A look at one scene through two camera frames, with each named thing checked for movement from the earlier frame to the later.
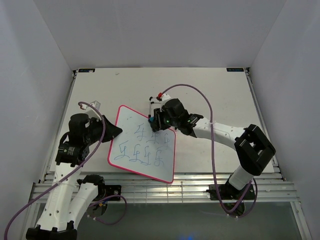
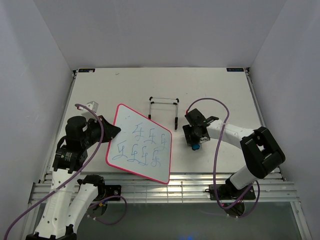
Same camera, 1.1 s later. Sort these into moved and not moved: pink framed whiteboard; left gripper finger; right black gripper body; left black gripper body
Moved: right black gripper body
Not moved: left gripper finger; left black gripper body; pink framed whiteboard
